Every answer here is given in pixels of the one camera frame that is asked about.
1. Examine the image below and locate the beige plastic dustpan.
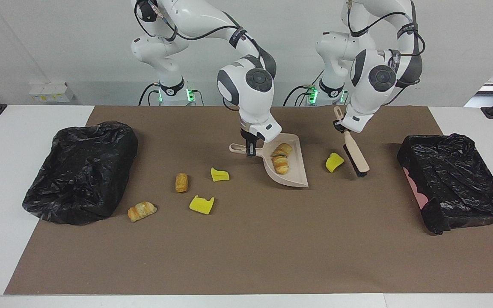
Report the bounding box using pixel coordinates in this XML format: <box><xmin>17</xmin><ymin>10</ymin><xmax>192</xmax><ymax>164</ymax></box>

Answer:
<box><xmin>229</xmin><ymin>133</ymin><xmax>309</xmax><ymax>188</ymax></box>

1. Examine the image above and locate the yellow sponge chunk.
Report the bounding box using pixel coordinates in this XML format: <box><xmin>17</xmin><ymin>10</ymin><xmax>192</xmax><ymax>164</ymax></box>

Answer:
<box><xmin>325</xmin><ymin>152</ymin><xmax>345</xmax><ymax>173</ymax></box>

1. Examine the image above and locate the black base cable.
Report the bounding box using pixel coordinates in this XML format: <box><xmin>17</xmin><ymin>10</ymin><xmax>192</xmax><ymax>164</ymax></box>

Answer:
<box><xmin>138</xmin><ymin>83</ymin><xmax>161</xmax><ymax>106</ymax></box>
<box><xmin>283</xmin><ymin>84</ymin><xmax>315</xmax><ymax>106</ymax></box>

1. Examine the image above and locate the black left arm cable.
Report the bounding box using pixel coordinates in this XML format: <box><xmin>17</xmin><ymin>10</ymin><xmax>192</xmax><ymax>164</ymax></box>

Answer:
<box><xmin>347</xmin><ymin>0</ymin><xmax>426</xmax><ymax>105</ymax></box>

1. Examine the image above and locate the bin covered by black bag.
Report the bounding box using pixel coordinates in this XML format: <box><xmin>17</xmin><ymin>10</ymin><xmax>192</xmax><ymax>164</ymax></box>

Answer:
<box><xmin>22</xmin><ymin>121</ymin><xmax>139</xmax><ymax>225</ymax></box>

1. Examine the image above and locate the brown table mat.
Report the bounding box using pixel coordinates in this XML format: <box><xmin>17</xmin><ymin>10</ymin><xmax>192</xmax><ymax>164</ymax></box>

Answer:
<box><xmin>4</xmin><ymin>106</ymin><xmax>493</xmax><ymax>295</ymax></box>

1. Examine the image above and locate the yellow sponge with green layer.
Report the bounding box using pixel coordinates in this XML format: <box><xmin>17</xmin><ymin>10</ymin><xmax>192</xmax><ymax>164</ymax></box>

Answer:
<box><xmin>189</xmin><ymin>195</ymin><xmax>215</xmax><ymax>215</ymax></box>

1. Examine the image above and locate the white power strip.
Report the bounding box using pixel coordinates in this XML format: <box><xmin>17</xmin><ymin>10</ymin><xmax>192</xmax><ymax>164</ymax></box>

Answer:
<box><xmin>29</xmin><ymin>83</ymin><xmax>75</xmax><ymax>103</ymax></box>

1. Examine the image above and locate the striped orange croissant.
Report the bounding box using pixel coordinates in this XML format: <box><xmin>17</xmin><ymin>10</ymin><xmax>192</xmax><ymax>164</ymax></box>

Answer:
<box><xmin>271</xmin><ymin>143</ymin><xmax>293</xmax><ymax>158</ymax></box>
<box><xmin>128</xmin><ymin>201</ymin><xmax>158</xmax><ymax>222</ymax></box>

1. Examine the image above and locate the pink bin with black bag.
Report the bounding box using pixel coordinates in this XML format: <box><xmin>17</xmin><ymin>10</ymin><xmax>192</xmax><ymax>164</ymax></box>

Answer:
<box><xmin>397</xmin><ymin>133</ymin><xmax>493</xmax><ymax>235</ymax></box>

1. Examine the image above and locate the beige hand brush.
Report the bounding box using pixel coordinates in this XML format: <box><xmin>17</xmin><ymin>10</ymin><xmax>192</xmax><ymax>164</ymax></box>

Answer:
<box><xmin>333</xmin><ymin>106</ymin><xmax>370</xmax><ymax>178</ymax></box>

